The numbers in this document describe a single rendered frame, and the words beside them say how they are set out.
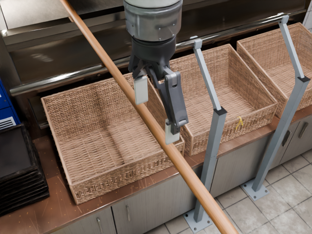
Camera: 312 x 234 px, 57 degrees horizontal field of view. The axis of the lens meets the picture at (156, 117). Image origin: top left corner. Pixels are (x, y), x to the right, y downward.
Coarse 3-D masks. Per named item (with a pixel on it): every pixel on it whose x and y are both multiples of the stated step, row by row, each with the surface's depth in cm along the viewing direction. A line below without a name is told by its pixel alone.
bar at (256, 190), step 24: (264, 24) 129; (288, 48) 136; (72, 72) 100; (96, 72) 103; (216, 96) 119; (216, 120) 120; (288, 120) 151; (216, 144) 131; (264, 168) 180; (264, 192) 198; (192, 216) 185
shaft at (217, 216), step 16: (64, 0) 135; (96, 48) 106; (112, 64) 98; (128, 96) 87; (144, 112) 81; (160, 128) 77; (160, 144) 74; (176, 160) 69; (192, 176) 66; (208, 192) 63; (208, 208) 61; (224, 224) 58
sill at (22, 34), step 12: (192, 0) 148; (204, 0) 152; (96, 12) 133; (108, 12) 133; (120, 12) 134; (36, 24) 124; (48, 24) 124; (60, 24) 125; (72, 24) 127; (96, 24) 132; (12, 36) 118; (24, 36) 120; (36, 36) 123
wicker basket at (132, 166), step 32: (64, 96) 144; (96, 96) 152; (64, 128) 151; (96, 128) 159; (128, 128) 161; (64, 160) 125; (96, 160) 145; (128, 160) 145; (160, 160) 145; (96, 192) 129
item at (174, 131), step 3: (180, 120) 51; (183, 120) 51; (180, 123) 50; (183, 123) 51; (171, 126) 54; (174, 126) 53; (180, 126) 51; (171, 129) 55; (174, 129) 54; (177, 129) 54; (171, 132) 55; (174, 132) 54; (177, 132) 55
